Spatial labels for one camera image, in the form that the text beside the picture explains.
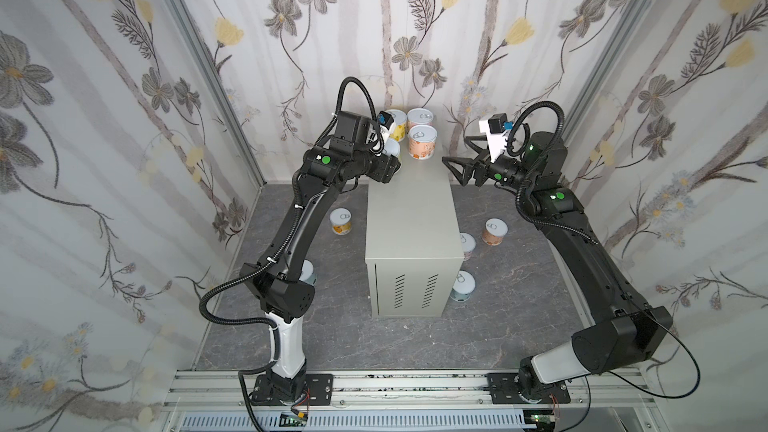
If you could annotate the pink label can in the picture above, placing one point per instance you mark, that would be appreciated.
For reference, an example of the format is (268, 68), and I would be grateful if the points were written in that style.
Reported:
(419, 116)

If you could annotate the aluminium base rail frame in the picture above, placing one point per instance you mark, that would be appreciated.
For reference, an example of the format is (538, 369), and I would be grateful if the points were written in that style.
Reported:
(212, 401)

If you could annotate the grey metal cabinet box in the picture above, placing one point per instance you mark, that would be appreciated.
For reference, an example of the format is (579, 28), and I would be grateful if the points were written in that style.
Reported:
(413, 249)

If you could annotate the green label can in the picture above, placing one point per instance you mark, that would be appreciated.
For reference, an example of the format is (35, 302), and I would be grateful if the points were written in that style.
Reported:
(392, 148)

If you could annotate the light blue can right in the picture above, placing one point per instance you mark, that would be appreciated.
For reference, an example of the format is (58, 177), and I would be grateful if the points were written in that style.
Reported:
(463, 287)

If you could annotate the brown label can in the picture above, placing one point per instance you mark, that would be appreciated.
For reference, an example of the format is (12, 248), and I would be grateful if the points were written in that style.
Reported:
(422, 141)

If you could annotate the light blue can left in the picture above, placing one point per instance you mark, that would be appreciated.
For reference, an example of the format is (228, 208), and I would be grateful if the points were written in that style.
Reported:
(308, 274)

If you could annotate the light blue can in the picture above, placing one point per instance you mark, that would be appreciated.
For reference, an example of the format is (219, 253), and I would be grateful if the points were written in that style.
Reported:
(308, 274)
(463, 287)

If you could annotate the orange label can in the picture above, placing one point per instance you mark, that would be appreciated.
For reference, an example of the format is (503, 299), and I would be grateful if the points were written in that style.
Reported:
(341, 221)

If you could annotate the white slotted cable duct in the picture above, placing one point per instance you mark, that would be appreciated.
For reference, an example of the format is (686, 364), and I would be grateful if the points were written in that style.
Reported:
(397, 420)

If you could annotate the white can beside cabinet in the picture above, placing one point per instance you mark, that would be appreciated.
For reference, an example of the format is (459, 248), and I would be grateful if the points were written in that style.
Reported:
(468, 244)

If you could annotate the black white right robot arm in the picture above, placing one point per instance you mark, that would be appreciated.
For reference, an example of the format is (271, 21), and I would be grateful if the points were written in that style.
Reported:
(626, 329)

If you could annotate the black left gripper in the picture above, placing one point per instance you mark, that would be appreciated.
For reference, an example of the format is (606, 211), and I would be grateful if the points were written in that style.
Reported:
(386, 169)

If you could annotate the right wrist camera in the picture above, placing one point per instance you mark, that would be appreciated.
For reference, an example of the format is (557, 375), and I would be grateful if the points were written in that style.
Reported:
(496, 129)

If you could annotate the yellow label can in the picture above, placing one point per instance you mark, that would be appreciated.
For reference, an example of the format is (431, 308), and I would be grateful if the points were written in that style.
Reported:
(400, 121)

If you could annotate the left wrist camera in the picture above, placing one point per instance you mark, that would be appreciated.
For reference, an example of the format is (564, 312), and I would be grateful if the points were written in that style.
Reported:
(386, 122)

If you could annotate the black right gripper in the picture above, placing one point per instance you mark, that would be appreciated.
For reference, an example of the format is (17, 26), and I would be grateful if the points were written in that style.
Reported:
(477, 170)

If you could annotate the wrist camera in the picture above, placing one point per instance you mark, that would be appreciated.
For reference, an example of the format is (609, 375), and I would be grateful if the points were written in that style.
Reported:
(386, 122)
(496, 129)

